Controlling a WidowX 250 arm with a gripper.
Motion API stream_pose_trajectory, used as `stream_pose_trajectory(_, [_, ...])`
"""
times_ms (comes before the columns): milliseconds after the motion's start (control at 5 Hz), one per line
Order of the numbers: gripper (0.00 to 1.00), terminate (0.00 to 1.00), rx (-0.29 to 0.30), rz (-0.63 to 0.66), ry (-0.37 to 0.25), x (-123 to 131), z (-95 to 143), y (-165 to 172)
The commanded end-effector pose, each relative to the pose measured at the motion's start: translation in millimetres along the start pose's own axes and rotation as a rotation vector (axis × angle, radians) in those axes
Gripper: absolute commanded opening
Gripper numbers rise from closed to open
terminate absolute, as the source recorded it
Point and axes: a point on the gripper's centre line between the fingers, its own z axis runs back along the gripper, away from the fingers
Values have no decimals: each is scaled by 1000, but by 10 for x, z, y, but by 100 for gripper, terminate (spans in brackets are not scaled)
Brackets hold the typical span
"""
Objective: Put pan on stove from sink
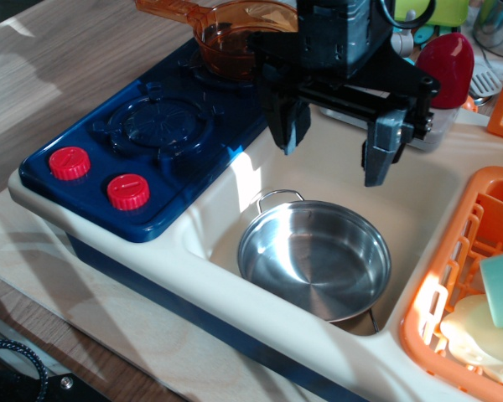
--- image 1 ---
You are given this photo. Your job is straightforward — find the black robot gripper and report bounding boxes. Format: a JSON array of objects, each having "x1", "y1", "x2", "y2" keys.
[{"x1": 247, "y1": 1, "x2": 440, "y2": 187}]

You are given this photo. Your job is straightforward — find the stainless steel pan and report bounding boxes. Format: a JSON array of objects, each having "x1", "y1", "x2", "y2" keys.
[{"x1": 236, "y1": 190, "x2": 392, "y2": 322}]

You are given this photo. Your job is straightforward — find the cream toy sink unit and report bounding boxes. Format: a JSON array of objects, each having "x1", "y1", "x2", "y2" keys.
[{"x1": 9, "y1": 111, "x2": 503, "y2": 401}]

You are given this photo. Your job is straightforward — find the blue toy stove top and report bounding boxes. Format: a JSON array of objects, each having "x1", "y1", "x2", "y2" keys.
[{"x1": 18, "y1": 40, "x2": 267, "y2": 243}]

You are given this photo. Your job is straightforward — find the red stove knob right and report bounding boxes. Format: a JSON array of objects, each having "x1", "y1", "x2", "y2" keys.
[{"x1": 106, "y1": 173, "x2": 151, "y2": 211}]

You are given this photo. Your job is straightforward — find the red stove knob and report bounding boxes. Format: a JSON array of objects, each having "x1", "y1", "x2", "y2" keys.
[
  {"x1": 106, "y1": 173, "x2": 151, "y2": 211},
  {"x1": 49, "y1": 147, "x2": 91, "y2": 181}
]

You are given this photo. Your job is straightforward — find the red stove knob left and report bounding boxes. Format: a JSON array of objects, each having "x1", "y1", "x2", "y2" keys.
[{"x1": 49, "y1": 147, "x2": 91, "y2": 181}]

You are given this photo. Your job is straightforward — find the red plastic toy object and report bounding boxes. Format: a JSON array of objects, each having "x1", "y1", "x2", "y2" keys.
[{"x1": 416, "y1": 33, "x2": 474, "y2": 110}]

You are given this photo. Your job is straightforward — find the orange transparent plastic pot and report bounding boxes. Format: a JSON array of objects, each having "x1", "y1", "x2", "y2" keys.
[{"x1": 135, "y1": 0, "x2": 298, "y2": 81}]

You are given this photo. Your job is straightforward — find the white slotted spatula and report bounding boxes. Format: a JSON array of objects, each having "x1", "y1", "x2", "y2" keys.
[{"x1": 469, "y1": 65, "x2": 502, "y2": 106}]

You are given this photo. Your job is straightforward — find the green plastic tray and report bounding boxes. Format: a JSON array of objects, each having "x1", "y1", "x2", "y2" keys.
[{"x1": 394, "y1": 0, "x2": 469, "y2": 28}]

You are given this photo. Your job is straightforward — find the orange dish rack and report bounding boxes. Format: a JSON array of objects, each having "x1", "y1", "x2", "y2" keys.
[{"x1": 400, "y1": 167, "x2": 503, "y2": 401}]

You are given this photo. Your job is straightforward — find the metal cup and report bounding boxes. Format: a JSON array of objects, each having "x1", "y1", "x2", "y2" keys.
[{"x1": 473, "y1": 0, "x2": 503, "y2": 57}]

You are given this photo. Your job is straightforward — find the cream plastic plate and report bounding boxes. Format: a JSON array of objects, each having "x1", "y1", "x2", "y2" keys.
[{"x1": 440, "y1": 294, "x2": 503, "y2": 383}]

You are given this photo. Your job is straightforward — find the black braided cable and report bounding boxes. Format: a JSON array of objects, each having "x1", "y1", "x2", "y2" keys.
[{"x1": 0, "y1": 338, "x2": 49, "y2": 402}]

